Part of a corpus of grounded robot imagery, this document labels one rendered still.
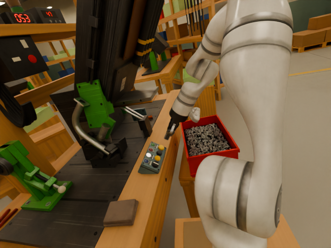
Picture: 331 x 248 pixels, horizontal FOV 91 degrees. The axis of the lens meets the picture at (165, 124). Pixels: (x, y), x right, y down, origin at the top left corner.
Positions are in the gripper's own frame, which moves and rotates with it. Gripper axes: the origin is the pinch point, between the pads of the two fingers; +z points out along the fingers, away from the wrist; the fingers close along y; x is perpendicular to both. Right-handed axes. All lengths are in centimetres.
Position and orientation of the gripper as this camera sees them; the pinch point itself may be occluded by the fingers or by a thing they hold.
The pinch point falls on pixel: (167, 135)
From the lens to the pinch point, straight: 71.2
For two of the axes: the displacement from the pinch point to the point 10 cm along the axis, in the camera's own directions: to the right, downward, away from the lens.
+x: 9.1, 4.1, 0.4
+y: -2.0, 5.3, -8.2
